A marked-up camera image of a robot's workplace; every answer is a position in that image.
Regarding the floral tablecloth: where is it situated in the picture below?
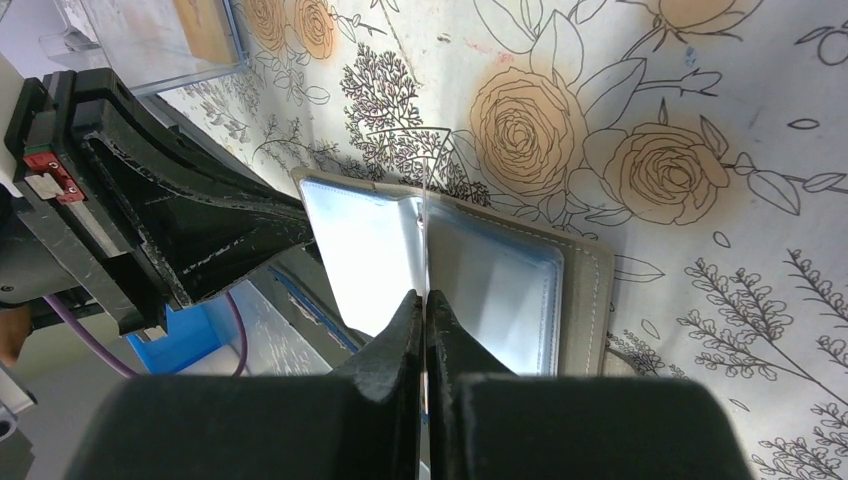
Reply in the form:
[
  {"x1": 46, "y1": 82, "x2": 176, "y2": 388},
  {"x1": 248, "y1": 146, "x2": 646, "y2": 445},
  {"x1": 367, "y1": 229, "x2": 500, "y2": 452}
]
[{"x1": 165, "y1": 1, "x2": 847, "y2": 479}]

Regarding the clear plastic tray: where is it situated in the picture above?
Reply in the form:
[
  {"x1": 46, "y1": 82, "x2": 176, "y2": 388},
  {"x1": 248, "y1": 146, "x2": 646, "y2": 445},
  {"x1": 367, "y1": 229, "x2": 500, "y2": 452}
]
[{"x1": 39, "y1": 0, "x2": 247, "y2": 96}]

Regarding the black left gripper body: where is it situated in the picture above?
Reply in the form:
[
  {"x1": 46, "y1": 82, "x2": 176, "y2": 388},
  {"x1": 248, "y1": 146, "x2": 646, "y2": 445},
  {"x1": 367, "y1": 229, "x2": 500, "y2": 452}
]
[{"x1": 1, "y1": 69, "x2": 166, "y2": 335}]

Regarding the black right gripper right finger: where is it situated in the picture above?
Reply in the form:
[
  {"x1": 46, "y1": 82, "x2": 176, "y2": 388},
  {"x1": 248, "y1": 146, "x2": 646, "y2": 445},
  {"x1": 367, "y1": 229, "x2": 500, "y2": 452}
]
[{"x1": 426, "y1": 290, "x2": 750, "y2": 479}]

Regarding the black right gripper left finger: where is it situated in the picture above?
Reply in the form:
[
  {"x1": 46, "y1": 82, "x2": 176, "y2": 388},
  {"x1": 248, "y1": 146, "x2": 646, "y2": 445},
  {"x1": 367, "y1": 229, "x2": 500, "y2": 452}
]
[{"x1": 67, "y1": 291, "x2": 423, "y2": 479}]

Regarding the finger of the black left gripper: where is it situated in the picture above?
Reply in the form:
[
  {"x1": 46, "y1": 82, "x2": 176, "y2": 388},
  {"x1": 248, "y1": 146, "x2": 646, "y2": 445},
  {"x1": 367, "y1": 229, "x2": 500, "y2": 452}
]
[{"x1": 70, "y1": 68, "x2": 314, "y2": 307}]

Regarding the grey leather card holder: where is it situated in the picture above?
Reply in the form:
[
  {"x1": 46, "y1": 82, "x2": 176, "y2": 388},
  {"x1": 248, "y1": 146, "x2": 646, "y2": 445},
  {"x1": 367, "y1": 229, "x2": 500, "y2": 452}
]
[{"x1": 292, "y1": 167, "x2": 615, "y2": 376}]

